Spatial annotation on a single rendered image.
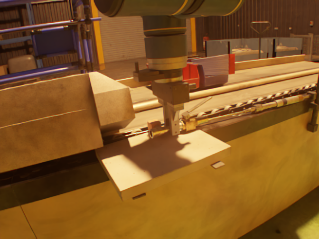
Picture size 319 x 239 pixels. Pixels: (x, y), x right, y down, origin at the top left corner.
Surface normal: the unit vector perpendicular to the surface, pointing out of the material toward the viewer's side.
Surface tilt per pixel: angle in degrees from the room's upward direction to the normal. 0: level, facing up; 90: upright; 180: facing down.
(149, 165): 0
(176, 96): 90
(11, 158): 80
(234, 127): 90
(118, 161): 0
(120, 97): 71
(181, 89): 90
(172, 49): 90
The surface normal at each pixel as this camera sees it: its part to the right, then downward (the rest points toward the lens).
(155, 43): -0.48, 0.36
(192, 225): 0.41, 0.31
